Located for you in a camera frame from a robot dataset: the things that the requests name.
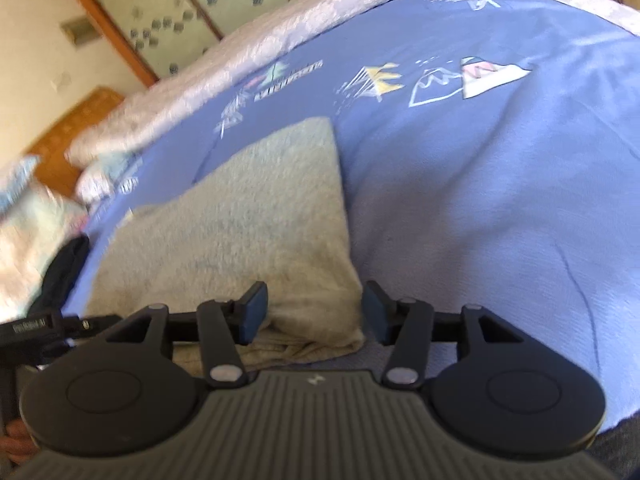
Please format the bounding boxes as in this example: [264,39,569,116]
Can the blue patterned bed sheet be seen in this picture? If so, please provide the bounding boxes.
[70,0,639,427]

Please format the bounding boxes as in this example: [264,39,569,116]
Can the white lilac quilt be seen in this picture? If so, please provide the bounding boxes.
[65,0,639,169]

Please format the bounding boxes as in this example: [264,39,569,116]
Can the black folded garment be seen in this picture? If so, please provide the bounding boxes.
[27,234,91,315]

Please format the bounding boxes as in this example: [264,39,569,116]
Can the grey sweat pants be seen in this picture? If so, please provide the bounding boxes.
[86,117,364,370]

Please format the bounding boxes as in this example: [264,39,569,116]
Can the light blue pillow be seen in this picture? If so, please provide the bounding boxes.
[0,154,41,216]

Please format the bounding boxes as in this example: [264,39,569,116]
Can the wooden headboard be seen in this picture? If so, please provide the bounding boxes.
[26,87,125,198]

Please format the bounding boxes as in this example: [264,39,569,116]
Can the person's left hand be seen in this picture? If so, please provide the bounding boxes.
[0,418,39,465]

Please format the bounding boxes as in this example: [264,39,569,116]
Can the wall control panel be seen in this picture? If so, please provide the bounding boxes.
[60,15,101,47]

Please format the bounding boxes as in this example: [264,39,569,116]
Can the small white blue pillow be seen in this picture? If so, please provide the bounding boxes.
[75,152,138,206]

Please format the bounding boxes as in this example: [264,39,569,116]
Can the floral pastel pillow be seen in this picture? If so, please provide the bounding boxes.
[1,183,88,322]

